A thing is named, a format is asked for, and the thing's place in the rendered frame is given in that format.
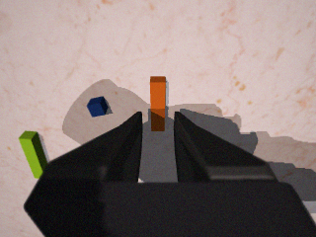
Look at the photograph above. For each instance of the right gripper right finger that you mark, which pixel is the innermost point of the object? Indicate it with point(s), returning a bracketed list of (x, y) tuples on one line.
[(213, 158)]

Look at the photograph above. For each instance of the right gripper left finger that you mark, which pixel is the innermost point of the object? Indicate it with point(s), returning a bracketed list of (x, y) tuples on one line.
[(103, 157)]

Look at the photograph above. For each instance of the orange rod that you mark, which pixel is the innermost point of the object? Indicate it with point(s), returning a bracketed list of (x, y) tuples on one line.
[(157, 102)]

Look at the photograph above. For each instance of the lime green rectangular block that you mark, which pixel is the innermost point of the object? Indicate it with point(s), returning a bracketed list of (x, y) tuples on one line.
[(31, 145)]

